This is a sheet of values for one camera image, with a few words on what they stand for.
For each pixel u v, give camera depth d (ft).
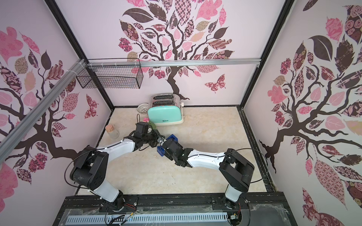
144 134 2.46
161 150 2.89
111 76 3.11
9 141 1.63
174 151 2.09
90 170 1.50
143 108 3.85
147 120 3.23
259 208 2.38
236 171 1.45
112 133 3.13
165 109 3.10
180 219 2.29
